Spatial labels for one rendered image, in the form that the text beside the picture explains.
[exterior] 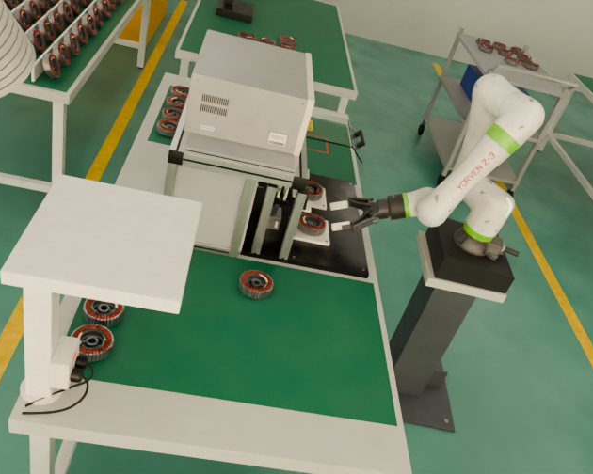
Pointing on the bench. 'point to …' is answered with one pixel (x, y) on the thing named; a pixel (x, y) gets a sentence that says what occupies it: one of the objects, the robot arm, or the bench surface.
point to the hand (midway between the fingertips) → (333, 216)
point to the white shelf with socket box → (94, 269)
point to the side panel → (213, 205)
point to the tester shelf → (238, 158)
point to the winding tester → (250, 93)
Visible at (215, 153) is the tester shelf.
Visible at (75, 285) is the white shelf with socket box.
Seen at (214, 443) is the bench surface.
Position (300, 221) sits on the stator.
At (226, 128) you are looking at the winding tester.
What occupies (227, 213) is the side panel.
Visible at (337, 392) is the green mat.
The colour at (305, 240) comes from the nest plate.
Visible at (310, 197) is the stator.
